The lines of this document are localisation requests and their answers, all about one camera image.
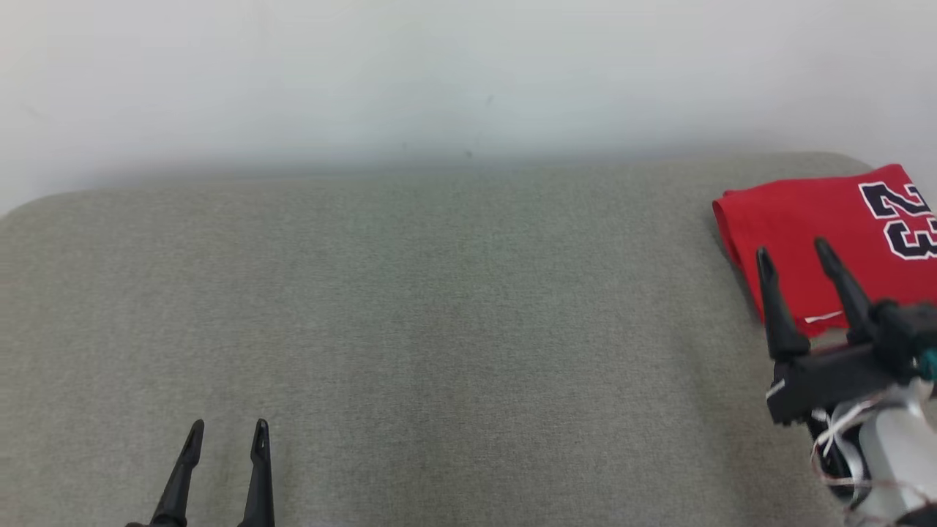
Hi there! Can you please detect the red jersey with white trim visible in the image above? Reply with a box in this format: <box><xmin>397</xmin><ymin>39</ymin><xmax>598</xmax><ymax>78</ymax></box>
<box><xmin>712</xmin><ymin>163</ymin><xmax>937</xmax><ymax>339</ymax></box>

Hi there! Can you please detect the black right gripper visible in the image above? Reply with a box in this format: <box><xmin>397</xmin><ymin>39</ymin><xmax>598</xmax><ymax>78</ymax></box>
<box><xmin>755</xmin><ymin>237</ymin><xmax>916</xmax><ymax>427</ymax></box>

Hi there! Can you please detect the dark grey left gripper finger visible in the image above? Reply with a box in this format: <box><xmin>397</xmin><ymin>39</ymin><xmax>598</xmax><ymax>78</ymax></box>
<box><xmin>238</xmin><ymin>419</ymin><xmax>276</xmax><ymax>527</ymax></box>
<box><xmin>150</xmin><ymin>419</ymin><xmax>206</xmax><ymax>527</ymax></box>

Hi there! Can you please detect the grey fabric sofa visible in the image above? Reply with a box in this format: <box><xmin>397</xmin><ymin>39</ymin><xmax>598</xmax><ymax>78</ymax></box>
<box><xmin>0</xmin><ymin>152</ymin><xmax>937</xmax><ymax>527</ymax></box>

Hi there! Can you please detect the thin white cable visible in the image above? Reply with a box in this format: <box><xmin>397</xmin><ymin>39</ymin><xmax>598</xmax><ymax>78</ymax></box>
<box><xmin>810</xmin><ymin>395</ymin><xmax>891</xmax><ymax>485</ymax></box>

